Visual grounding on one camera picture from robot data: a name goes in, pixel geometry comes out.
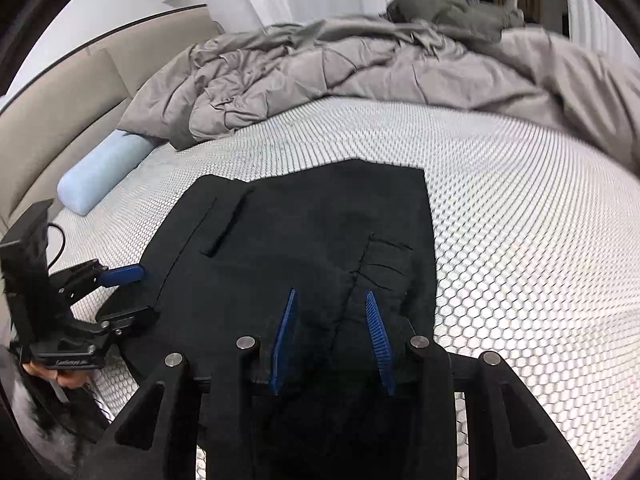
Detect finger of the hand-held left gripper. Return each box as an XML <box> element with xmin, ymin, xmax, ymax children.
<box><xmin>67</xmin><ymin>306</ymin><xmax>159</xmax><ymax>343</ymax></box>
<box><xmin>55</xmin><ymin>259</ymin><xmax>147</xmax><ymax>301</ymax></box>

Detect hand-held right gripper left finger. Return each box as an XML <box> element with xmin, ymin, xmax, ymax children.
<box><xmin>75</xmin><ymin>287</ymin><xmax>299</xmax><ymax>480</ymax></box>

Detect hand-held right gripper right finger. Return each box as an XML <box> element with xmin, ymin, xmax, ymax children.
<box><xmin>365</xmin><ymin>290</ymin><xmax>593</xmax><ymax>480</ymax></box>

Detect black pants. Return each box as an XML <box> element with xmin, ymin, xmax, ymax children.
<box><xmin>95</xmin><ymin>158</ymin><xmax>438</xmax><ymax>480</ymax></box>

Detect person's left hand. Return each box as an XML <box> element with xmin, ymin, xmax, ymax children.
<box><xmin>22</xmin><ymin>362</ymin><xmax>93</xmax><ymax>391</ymax></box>

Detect light blue bolster pillow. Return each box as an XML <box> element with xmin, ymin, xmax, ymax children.
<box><xmin>56</xmin><ymin>130</ymin><xmax>156</xmax><ymax>217</ymax></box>

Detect beige padded headboard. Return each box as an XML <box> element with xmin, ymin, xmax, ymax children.
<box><xmin>0</xmin><ymin>7</ymin><xmax>226</xmax><ymax>231</ymax></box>

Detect hexagon patterned mattress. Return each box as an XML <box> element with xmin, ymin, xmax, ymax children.
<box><xmin>47</xmin><ymin>95</ymin><xmax>640</xmax><ymax>480</ymax></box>

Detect grey crumpled duvet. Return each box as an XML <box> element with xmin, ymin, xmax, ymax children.
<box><xmin>117</xmin><ymin>0</ymin><xmax>640</xmax><ymax>181</ymax></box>

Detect black cable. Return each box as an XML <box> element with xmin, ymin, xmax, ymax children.
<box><xmin>47</xmin><ymin>222</ymin><xmax>67</xmax><ymax>266</ymax></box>

